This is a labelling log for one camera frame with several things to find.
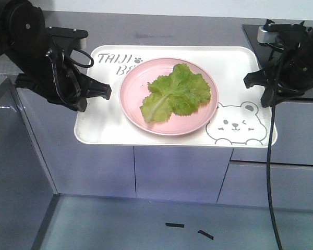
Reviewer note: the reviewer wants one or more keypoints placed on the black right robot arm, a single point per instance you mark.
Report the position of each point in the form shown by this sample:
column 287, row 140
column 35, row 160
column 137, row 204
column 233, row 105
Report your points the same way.
column 285, row 54

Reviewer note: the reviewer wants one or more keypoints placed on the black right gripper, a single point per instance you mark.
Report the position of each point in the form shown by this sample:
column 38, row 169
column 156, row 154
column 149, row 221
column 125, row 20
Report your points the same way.
column 296, row 75

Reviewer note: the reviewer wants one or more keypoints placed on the grey left cabinet block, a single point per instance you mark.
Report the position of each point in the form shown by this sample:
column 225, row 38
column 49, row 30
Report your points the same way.
column 27, row 201

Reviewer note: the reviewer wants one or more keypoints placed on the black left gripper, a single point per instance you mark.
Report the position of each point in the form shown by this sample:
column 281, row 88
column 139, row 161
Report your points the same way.
column 49, row 71

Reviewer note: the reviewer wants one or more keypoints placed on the black floor tape strip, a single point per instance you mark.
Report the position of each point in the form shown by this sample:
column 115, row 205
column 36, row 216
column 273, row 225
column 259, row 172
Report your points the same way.
column 176, row 225
column 206, row 234

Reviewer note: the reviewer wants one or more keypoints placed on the pink round plate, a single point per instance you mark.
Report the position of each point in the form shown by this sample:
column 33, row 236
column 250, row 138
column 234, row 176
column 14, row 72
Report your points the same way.
column 134, row 88

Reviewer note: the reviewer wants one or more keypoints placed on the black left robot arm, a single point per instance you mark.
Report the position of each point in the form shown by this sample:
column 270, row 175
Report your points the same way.
column 20, row 21

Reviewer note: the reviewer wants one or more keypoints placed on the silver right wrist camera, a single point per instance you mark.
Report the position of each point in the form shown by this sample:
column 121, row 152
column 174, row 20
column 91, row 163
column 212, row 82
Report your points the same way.
column 270, row 30

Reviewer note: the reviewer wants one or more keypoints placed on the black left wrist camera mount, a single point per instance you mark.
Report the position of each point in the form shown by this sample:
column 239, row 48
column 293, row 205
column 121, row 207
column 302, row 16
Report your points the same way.
column 68, row 38

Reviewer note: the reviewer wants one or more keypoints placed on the grey lower cabinet drawers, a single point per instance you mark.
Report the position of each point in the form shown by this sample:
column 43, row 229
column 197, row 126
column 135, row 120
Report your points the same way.
column 186, row 174

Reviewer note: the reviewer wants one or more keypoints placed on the cream bear serving tray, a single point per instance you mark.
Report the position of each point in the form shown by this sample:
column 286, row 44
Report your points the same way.
column 233, row 118

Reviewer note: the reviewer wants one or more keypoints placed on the green lettuce leaves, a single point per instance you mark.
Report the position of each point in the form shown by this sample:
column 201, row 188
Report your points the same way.
column 181, row 93

